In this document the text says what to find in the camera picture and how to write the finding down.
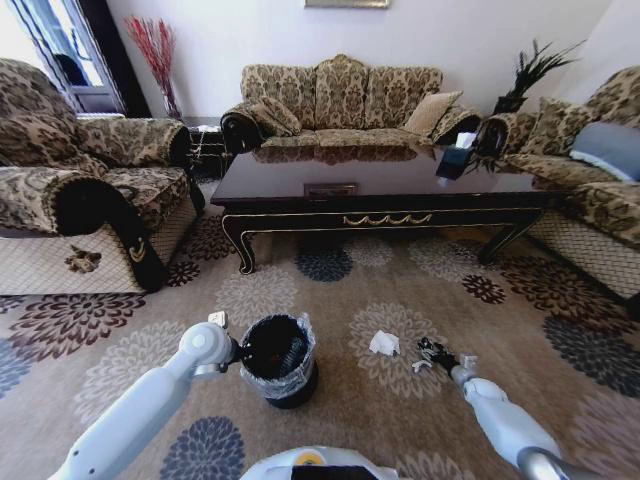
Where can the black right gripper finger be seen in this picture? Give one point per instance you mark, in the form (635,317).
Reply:
(422,365)
(427,344)

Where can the black round trash bin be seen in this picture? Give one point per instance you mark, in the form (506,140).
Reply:
(292,392)

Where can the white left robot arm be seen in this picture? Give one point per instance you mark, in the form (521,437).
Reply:
(150,400)

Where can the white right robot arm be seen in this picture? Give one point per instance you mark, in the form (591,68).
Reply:
(495,405)

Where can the crumpled white paper trash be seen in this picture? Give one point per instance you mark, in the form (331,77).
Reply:
(384,344)

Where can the clear plastic bin liner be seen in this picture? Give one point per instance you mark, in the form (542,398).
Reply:
(280,386)

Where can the floral patterned rug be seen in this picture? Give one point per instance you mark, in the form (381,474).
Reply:
(350,300)

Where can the white robot front shell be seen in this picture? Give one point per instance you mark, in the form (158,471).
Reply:
(280,462)

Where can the dark glossy wooden coffee table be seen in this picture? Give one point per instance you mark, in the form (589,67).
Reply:
(385,197)

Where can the black tissue box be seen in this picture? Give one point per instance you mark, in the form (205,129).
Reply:
(457,155)

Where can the patterned armchair with cushions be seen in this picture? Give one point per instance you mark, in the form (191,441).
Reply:
(590,215)

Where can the dark glass side table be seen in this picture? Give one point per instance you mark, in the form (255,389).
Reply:
(205,145)

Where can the patterned armchair with black arm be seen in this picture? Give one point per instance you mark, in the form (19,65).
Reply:
(85,200)

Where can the beige sofa cushion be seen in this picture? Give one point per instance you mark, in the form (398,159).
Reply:
(431,112)

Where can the patterned brown sofa cushion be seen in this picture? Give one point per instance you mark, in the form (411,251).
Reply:
(277,116)

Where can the patterned brown armchair cushion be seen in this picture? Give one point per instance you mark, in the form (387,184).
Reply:
(555,125)

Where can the patterned three-seat sofa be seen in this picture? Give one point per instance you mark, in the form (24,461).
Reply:
(345,95)

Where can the blue-grey cushion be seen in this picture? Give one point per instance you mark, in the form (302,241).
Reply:
(607,145)

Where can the dark feathery plant decoration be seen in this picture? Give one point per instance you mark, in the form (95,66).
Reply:
(530,75)

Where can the red dried branches in vase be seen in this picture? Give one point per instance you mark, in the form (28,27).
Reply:
(156,55)

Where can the dark wooden door frame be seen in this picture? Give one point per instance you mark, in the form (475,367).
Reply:
(117,55)

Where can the window with white frame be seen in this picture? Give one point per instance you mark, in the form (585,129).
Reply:
(60,50)

